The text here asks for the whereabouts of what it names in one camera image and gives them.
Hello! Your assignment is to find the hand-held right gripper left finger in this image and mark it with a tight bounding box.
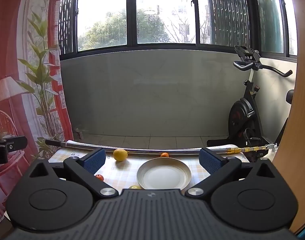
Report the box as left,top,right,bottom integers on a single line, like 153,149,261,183
25,148,119,199

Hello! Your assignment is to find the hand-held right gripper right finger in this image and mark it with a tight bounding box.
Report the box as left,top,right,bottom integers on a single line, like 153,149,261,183
185,147,280,199

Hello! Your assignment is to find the large yellow lemon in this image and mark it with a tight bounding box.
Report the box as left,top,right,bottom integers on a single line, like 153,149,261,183
113,149,128,162

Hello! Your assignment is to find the long steel pole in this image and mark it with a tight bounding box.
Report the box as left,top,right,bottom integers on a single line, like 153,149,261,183
45,138,278,157

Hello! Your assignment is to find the cream round plate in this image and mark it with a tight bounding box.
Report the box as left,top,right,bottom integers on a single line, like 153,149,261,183
136,158,192,190

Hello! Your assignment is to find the black exercise bike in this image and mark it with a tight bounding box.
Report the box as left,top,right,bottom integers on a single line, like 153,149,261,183
207,45,295,163

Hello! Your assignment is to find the printed fabric backdrop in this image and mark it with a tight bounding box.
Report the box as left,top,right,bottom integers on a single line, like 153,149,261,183
0,0,75,230

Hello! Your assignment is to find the checked floral tablecloth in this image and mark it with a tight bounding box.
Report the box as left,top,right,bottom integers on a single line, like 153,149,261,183
48,146,250,195

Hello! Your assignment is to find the black framed window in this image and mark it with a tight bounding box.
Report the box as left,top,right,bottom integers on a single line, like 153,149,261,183
59,0,299,61

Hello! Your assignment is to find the wooden panel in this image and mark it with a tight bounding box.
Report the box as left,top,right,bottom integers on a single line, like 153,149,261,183
273,0,305,233

